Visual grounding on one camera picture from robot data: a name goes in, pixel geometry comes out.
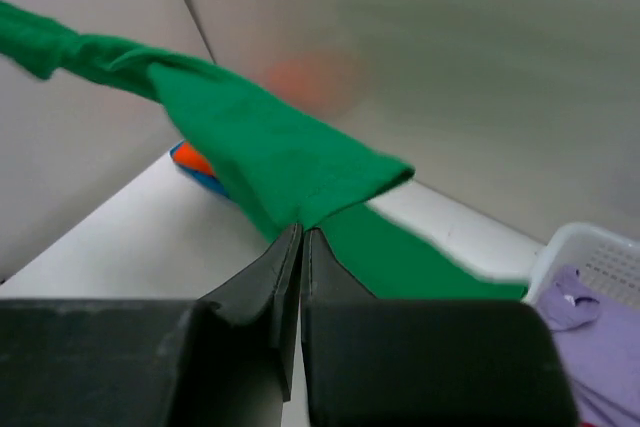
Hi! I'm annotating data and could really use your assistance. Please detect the green t shirt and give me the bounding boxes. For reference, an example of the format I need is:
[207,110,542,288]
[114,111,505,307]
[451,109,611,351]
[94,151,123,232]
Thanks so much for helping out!
[1,3,526,301]

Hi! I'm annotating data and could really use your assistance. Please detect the white plastic basket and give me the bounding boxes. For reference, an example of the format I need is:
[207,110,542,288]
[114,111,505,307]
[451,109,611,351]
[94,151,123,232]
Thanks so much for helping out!
[524,223,639,308]

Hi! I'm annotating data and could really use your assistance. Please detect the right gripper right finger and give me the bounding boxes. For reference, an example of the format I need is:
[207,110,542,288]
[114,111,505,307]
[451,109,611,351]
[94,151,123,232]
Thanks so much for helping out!
[300,229,579,426]

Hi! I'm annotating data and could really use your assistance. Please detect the folded orange t shirt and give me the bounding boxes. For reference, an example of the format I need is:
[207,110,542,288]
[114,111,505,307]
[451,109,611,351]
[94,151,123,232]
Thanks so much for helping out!
[170,141,215,177]

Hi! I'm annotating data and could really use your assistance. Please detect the folded blue t shirt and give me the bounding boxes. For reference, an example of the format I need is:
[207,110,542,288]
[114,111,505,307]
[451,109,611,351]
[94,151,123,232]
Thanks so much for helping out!
[171,159,229,198]

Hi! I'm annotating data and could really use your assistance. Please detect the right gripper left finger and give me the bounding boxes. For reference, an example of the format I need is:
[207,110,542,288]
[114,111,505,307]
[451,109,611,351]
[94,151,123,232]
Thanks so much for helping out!
[1,225,303,426]

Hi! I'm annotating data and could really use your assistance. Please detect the purple t shirt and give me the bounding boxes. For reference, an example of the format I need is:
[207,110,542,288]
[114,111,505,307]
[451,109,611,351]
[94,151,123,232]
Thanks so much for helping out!
[534,265,639,426]

